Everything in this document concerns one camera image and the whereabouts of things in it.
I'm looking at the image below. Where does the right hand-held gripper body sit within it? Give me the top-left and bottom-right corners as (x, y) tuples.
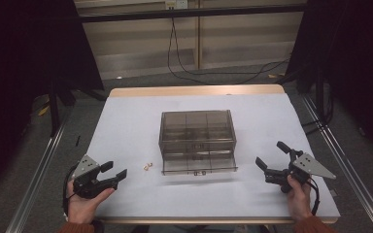
(264, 149), (337, 194)

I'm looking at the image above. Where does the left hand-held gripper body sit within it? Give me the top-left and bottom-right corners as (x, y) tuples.
(72, 154), (119, 199)

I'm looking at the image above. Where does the smoky transparent drawer box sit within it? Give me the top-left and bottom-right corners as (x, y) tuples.
(157, 109), (238, 155)

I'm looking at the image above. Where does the person's left hand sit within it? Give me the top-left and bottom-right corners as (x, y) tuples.
(66, 180), (116, 225)

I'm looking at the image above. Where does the person's right hand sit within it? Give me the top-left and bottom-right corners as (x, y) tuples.
(286, 175), (314, 223)

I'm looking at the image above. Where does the white table sheet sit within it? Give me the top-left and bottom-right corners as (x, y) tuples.
(94, 93), (341, 218)

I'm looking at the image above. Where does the black metal stand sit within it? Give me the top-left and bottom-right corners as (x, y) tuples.
(48, 79), (63, 138)

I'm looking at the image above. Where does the yellow floor tape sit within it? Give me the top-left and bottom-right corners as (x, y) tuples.
(37, 104), (51, 117)

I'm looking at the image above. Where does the black curtain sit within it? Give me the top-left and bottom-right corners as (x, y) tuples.
(0, 0), (105, 202)
(284, 0), (373, 164)

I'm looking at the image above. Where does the black horizontal bar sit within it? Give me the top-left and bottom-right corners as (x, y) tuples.
(77, 3), (307, 24)

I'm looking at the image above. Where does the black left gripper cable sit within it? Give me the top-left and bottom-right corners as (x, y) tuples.
(62, 164), (80, 217)

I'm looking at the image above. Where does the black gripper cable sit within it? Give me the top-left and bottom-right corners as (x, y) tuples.
(62, 164), (80, 217)
(305, 177), (322, 216)

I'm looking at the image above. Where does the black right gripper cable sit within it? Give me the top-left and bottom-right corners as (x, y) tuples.
(305, 177), (322, 216)

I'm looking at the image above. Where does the metal floor rail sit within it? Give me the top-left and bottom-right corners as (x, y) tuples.
(5, 117), (70, 233)
(300, 93), (373, 233)

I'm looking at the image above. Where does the black wall cable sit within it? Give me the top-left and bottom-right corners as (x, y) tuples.
(166, 17), (291, 85)

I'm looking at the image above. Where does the white wall socket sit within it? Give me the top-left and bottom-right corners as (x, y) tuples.
(164, 0), (189, 11)

